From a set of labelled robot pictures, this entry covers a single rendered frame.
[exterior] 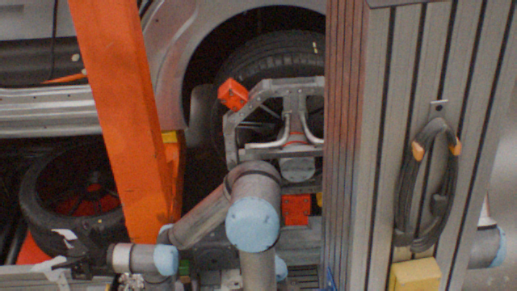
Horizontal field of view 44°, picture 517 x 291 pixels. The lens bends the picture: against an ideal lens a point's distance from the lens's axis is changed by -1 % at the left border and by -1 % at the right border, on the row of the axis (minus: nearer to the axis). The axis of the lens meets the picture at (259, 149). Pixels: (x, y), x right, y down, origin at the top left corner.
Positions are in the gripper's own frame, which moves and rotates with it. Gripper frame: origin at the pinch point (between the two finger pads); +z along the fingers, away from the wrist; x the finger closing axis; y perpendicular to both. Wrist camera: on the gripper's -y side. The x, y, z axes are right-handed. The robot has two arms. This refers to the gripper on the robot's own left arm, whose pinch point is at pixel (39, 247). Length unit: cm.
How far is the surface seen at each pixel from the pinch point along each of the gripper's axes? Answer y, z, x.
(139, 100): -13, -14, 54
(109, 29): -38, -10, 50
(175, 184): 44, -12, 88
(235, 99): 4, -39, 87
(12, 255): 86, 68, 87
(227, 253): 77, -31, 86
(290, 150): 16, -60, 73
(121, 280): 61, 2, 50
